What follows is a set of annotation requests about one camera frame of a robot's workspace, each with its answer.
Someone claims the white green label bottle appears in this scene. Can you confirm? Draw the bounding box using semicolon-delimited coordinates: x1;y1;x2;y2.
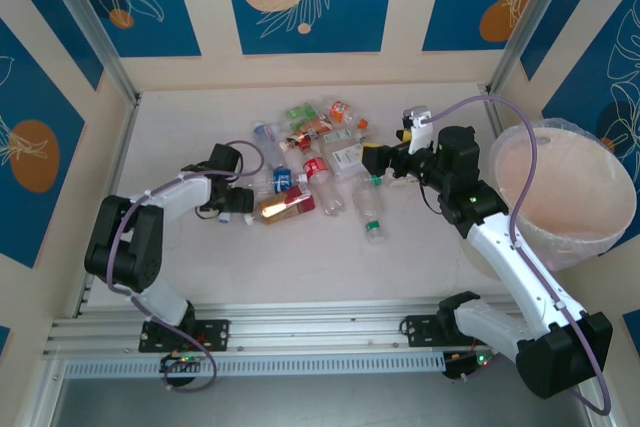
322;127;369;146

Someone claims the clear bottle green cap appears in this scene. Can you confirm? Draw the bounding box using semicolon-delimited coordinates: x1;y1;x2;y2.
352;171;387;247

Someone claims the blue tinted plastic bottle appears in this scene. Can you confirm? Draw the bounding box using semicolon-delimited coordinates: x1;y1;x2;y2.
251;119;290;172

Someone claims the clear bottle red label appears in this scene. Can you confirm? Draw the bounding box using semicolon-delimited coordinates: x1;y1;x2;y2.
302;156;347;221

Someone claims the clear bottle blue label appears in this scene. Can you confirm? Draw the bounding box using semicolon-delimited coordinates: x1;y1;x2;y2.
247;166;309;196

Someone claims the orange green label bottle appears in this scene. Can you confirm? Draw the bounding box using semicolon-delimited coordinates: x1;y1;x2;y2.
289;115;336;136

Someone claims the shiny red gold bottle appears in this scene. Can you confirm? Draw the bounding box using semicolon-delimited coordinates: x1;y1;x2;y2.
279;129;321;153

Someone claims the amber bottle red label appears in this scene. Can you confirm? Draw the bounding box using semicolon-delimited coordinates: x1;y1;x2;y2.
243;184;317;226

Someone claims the green label plastic bottle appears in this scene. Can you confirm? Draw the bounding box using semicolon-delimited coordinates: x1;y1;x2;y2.
284;101;319;121

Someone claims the cream round bin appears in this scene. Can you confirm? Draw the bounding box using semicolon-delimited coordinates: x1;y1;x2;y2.
460;116;635;281

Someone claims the orange label bottle orange cap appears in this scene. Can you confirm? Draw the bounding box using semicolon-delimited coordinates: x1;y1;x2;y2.
319;95;370;129

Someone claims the small controller board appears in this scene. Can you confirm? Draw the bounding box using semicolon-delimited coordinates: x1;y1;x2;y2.
442;349;496;382
159;352;204;374

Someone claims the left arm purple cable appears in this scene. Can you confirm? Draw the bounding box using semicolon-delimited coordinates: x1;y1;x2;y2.
107;139;265;394

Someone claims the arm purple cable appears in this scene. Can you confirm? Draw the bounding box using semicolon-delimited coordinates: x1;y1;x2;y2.
428;94;614;418
107;139;265;394

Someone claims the aluminium table edge rail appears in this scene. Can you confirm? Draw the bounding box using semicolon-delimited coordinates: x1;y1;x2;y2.
72;94;144;321
479;81;506;141

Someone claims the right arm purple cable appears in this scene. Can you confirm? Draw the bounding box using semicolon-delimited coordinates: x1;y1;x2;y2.
428;94;614;418

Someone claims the aluminium frame post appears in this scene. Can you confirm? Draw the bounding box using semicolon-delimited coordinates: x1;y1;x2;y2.
34;0;141;106
487;0;586;98

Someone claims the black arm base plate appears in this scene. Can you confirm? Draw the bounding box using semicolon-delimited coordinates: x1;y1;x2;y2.
138;317;231;353
402;314;451;348

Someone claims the wide aluminium base rail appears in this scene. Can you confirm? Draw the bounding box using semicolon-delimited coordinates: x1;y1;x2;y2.
42;301;586;359

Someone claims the white slotted cable duct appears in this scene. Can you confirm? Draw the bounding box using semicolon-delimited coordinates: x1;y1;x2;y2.
64;351;446;379

